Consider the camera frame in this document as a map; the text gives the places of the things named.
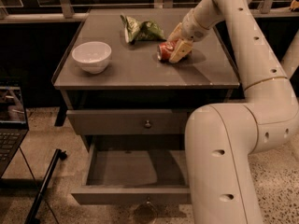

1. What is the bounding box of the closed grey top drawer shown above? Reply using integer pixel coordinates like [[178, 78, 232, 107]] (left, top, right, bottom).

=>
[[66, 109, 187, 135]]

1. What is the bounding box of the black stand leg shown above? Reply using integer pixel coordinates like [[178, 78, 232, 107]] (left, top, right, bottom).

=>
[[24, 148, 67, 224]]

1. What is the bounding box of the metal railing frame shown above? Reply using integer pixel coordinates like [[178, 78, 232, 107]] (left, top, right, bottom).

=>
[[0, 0, 299, 24]]

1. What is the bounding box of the open grey middle drawer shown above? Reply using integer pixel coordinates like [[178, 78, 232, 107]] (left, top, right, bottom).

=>
[[71, 134, 191, 205]]

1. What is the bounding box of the grey drawer cabinet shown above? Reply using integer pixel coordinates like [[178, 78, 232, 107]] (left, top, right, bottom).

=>
[[51, 7, 243, 206]]

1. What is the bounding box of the green chip bag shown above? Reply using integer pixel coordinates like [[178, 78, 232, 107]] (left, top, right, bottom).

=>
[[121, 15, 165, 44]]

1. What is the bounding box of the white ceramic bowl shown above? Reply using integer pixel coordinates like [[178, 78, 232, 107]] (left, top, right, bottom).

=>
[[72, 41, 112, 74]]

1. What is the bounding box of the red coke can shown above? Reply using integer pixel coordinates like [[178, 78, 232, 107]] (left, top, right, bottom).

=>
[[157, 41, 177, 62]]

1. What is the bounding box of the round drawer knob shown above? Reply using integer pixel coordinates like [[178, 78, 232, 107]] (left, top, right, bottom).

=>
[[144, 119, 152, 129]]

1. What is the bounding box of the black laptop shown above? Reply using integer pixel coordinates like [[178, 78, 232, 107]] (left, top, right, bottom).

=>
[[0, 78, 29, 177]]

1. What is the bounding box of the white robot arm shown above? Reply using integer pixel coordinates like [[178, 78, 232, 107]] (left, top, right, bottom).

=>
[[169, 0, 299, 224]]

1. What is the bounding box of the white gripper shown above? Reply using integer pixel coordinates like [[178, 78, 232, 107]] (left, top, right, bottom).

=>
[[167, 8, 210, 63]]

